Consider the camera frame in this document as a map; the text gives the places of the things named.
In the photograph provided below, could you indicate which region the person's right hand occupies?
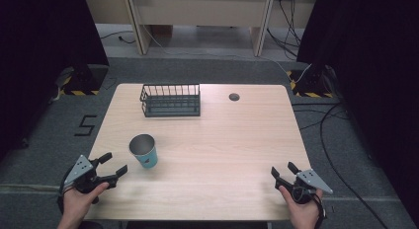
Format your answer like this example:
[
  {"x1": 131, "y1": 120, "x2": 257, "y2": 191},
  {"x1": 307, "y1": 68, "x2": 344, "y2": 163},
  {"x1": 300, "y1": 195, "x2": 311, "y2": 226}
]
[{"x1": 278, "y1": 185, "x2": 325, "y2": 229}]

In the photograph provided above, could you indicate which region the stand base with hazard tape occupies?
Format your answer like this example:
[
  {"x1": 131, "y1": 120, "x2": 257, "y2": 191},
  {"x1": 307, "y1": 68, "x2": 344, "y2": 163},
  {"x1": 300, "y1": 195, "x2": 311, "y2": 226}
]
[
  {"x1": 285, "y1": 64, "x2": 336, "y2": 100},
  {"x1": 54, "y1": 64, "x2": 110, "y2": 97}
]

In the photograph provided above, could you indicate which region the black wire basket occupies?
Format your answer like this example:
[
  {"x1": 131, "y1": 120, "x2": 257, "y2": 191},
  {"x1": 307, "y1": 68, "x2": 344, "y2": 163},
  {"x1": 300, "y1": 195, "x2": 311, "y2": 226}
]
[{"x1": 139, "y1": 83, "x2": 202, "y2": 118}]

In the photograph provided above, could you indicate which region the black curtain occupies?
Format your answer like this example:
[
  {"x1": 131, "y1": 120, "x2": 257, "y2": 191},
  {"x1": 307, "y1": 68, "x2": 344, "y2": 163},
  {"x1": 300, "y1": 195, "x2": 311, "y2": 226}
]
[
  {"x1": 0, "y1": 0, "x2": 110, "y2": 162},
  {"x1": 295, "y1": 0, "x2": 419, "y2": 220}
]

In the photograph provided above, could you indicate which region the person's left hand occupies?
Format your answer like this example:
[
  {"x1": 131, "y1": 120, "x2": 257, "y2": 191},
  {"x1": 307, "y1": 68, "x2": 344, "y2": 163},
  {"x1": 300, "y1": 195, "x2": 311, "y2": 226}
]
[{"x1": 61, "y1": 182, "x2": 111, "y2": 225}]

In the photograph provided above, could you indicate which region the short black floor cable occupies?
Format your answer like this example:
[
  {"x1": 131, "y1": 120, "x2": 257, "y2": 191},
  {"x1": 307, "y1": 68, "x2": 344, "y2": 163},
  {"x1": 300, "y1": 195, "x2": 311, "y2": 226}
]
[{"x1": 99, "y1": 30, "x2": 137, "y2": 45}]

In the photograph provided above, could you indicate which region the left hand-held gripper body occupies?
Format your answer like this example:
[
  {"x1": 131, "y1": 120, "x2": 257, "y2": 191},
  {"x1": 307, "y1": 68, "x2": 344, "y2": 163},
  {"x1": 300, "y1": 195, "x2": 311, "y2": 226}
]
[{"x1": 63, "y1": 154, "x2": 119, "y2": 194}]

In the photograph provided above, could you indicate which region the long black floor cable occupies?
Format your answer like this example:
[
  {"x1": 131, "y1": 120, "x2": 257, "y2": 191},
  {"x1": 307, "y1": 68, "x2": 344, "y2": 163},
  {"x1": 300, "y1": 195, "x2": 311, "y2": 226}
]
[{"x1": 319, "y1": 103, "x2": 391, "y2": 229}]

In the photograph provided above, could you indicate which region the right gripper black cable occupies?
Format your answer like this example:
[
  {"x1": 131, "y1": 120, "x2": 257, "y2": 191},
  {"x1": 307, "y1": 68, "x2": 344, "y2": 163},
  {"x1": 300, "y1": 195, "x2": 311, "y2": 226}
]
[{"x1": 311, "y1": 191, "x2": 328, "y2": 229}]

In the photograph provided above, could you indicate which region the blue cup with metal inside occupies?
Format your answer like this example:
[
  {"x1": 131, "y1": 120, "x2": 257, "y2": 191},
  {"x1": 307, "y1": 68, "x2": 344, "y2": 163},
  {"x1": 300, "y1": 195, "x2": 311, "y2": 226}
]
[{"x1": 128, "y1": 133, "x2": 159, "y2": 169}]

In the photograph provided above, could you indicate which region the beige wooden desk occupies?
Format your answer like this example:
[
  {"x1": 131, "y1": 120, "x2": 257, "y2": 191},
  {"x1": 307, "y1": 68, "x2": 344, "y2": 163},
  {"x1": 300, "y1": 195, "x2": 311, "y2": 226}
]
[{"x1": 82, "y1": 0, "x2": 320, "y2": 57}]

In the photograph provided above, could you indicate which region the thin black floor cable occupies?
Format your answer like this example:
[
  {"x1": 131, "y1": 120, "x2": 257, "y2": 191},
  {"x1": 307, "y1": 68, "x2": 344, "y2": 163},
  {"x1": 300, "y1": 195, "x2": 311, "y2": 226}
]
[{"x1": 292, "y1": 102, "x2": 351, "y2": 131}]

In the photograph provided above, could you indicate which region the black cable bundle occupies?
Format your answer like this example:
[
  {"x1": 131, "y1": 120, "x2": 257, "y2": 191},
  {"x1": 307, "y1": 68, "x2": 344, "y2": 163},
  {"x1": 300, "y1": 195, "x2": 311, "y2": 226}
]
[{"x1": 266, "y1": 0, "x2": 303, "y2": 59}]

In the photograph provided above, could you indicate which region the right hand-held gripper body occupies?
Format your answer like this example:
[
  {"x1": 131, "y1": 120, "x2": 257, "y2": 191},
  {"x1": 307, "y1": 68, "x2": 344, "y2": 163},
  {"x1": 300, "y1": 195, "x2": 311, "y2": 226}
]
[{"x1": 279, "y1": 169, "x2": 334, "y2": 205}]

